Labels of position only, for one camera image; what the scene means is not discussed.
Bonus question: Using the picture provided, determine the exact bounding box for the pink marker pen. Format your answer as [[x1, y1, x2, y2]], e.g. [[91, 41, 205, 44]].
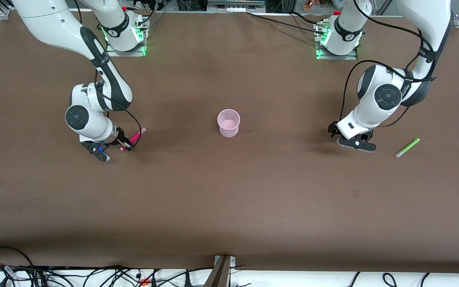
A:
[[121, 128, 147, 151]]

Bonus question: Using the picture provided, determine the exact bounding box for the green marker pen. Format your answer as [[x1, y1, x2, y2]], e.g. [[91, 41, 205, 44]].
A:
[[396, 138, 420, 158]]

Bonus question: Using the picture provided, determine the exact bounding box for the pink plastic cup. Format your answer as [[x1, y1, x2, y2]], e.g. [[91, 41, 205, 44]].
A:
[[217, 109, 241, 138]]

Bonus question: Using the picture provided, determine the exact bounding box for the grey power strip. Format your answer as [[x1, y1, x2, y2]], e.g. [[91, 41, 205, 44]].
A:
[[207, 0, 267, 13]]

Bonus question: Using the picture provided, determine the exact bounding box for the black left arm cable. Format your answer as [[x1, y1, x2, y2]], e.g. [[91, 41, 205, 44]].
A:
[[340, 0, 439, 128]]

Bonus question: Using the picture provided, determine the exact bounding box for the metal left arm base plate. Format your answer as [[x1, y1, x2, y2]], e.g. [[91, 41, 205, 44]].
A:
[[316, 47, 358, 60]]

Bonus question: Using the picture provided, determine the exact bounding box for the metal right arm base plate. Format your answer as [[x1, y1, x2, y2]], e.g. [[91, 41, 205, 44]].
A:
[[105, 43, 147, 57]]

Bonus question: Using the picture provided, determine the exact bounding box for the short black table cable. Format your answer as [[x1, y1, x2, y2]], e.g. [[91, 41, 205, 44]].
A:
[[289, 11, 330, 24]]

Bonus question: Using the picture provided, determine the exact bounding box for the long black table cable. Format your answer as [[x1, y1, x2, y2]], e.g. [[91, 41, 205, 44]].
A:
[[247, 12, 328, 36]]

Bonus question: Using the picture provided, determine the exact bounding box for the black tangled floor cable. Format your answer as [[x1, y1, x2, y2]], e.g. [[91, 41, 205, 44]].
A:
[[82, 266, 215, 287], [0, 263, 123, 287]]

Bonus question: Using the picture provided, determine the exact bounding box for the silver post bracket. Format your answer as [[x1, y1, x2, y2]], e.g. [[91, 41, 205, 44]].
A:
[[214, 255, 236, 267]]

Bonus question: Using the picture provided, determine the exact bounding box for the grey metal camera post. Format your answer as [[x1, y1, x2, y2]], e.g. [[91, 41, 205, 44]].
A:
[[205, 255, 232, 287]]

